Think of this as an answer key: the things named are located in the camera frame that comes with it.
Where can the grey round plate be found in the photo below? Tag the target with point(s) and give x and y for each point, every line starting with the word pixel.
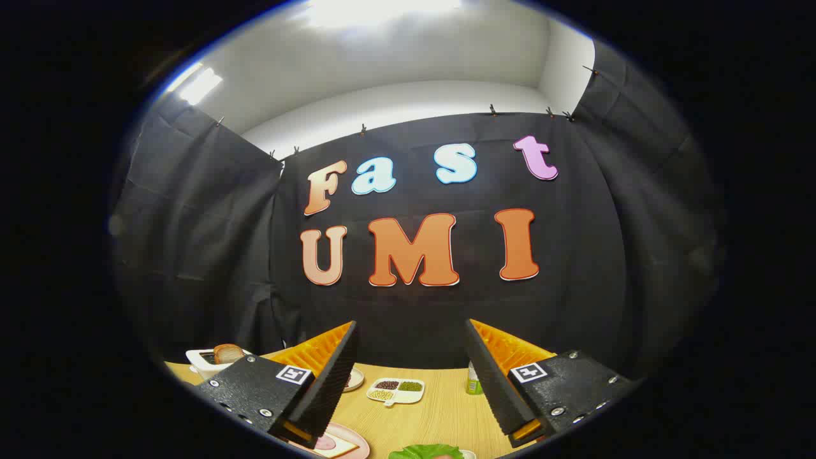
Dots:
pixel 356 380

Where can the pile of green beans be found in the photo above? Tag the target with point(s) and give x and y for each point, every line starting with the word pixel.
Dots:
pixel 410 386

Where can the green label metal bottle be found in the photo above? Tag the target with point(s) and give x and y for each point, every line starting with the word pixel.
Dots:
pixel 473 384

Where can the square white bread slice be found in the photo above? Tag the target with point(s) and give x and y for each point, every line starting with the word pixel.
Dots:
pixel 344 450

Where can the black backdrop cloth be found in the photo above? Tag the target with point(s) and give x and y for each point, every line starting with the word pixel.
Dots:
pixel 446 312

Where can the white divided dish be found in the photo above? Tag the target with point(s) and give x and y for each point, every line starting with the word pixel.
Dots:
pixel 408 396

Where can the bright ceiling light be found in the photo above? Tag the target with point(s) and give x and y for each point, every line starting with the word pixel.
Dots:
pixel 199 85

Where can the green lettuce leaf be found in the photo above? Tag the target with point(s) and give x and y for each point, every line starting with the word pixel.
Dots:
pixel 424 452

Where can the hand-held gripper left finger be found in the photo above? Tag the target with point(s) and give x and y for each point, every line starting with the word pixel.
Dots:
pixel 331 389

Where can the pile of yellow soybeans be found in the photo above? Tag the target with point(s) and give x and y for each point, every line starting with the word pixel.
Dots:
pixel 380 394

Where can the pink ham slice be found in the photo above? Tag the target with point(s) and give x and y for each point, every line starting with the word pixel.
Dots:
pixel 326 443

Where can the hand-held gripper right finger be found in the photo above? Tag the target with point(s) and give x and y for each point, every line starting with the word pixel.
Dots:
pixel 491 382

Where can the toasted bread slice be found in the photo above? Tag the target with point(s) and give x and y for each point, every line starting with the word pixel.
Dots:
pixel 228 354

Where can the pink round plate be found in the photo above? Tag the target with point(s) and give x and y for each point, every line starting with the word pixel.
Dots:
pixel 356 437

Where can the white toaster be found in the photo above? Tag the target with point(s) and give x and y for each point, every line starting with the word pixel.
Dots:
pixel 201 370

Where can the pile of dark red beans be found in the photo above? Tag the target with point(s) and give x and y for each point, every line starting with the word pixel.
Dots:
pixel 387 385

